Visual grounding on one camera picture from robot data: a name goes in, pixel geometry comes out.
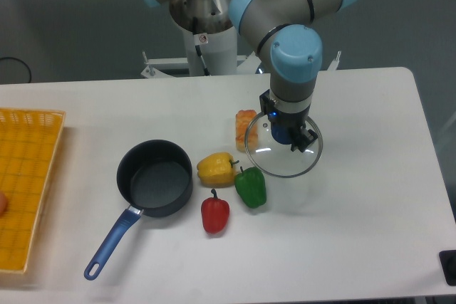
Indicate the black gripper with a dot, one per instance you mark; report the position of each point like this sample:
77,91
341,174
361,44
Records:
288,119

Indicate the glass lid blue knob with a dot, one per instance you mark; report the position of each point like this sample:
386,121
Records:
276,159

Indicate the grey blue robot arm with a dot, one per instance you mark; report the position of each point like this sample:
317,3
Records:
281,36

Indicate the orange bread loaf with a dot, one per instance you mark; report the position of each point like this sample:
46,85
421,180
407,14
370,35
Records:
242,121

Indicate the green bell pepper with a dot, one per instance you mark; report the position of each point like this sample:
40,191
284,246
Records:
250,186

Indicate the yellow bell pepper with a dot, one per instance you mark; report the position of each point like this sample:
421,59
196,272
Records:
217,170

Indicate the red bell pepper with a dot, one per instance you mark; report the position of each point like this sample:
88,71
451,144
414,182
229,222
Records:
215,213

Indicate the black device at table edge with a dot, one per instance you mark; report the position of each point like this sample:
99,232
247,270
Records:
448,263

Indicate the yellow woven basket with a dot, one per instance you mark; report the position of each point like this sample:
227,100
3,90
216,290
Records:
29,143

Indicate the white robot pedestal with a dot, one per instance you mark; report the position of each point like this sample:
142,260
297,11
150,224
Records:
210,28

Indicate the dark saucepan blue handle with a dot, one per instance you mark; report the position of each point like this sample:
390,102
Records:
155,178

